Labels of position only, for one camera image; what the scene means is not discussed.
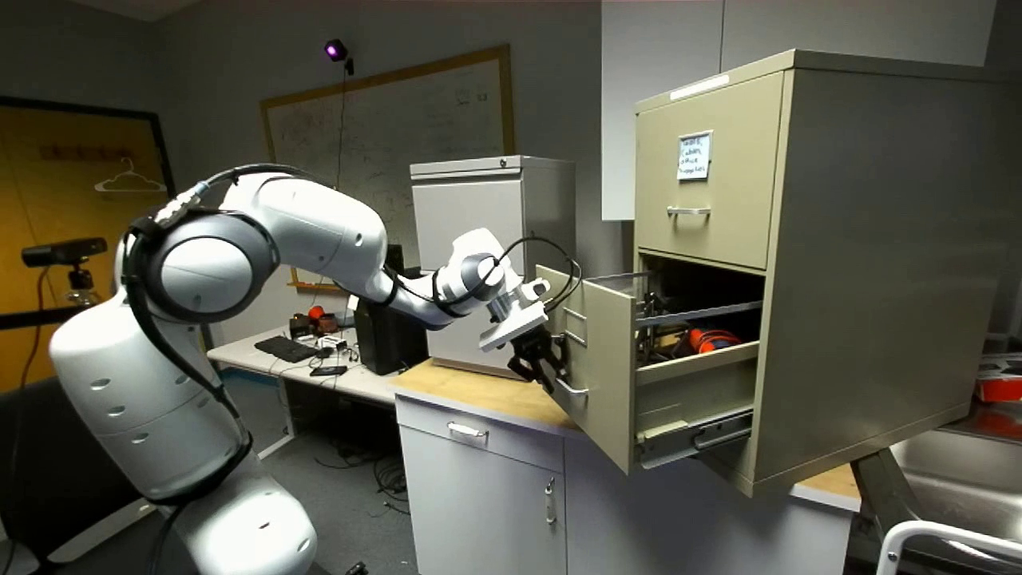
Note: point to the orange tool in drawer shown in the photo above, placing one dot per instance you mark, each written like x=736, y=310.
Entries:
x=709, y=339

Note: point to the camera with purple light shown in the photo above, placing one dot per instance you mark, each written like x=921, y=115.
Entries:
x=336, y=49

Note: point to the wood framed whiteboard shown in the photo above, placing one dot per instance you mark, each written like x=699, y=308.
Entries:
x=405, y=115

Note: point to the yellow board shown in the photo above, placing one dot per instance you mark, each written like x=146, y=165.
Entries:
x=66, y=162

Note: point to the black camera on stand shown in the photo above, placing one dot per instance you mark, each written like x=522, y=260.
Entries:
x=66, y=258

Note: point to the white counter cabinet wooden top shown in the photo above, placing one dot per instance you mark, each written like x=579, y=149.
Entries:
x=489, y=491

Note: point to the black box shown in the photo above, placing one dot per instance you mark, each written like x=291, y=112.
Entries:
x=384, y=336

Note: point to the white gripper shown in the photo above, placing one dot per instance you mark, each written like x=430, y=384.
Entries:
x=516, y=308

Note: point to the white tube frame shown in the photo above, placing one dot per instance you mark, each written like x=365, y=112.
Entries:
x=938, y=537

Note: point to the red and white container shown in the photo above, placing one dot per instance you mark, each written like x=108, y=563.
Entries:
x=1000, y=393

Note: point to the small red object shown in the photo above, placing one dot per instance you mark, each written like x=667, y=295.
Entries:
x=315, y=322

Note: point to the black keyboard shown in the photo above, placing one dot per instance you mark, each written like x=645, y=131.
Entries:
x=286, y=348

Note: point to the beige metal filing cabinet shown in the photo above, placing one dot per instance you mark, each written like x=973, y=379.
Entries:
x=882, y=275

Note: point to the grey lateral filing cabinet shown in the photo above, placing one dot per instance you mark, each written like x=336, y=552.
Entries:
x=480, y=201

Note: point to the grey office desk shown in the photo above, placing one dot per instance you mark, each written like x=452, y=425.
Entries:
x=307, y=371

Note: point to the beige cabinet labelled drawer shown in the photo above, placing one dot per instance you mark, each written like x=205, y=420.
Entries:
x=724, y=212

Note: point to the white paper label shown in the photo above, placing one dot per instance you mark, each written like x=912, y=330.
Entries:
x=693, y=154

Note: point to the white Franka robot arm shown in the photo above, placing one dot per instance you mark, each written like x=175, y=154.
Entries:
x=213, y=275

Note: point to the steel sink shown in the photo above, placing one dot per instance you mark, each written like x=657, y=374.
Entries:
x=958, y=481

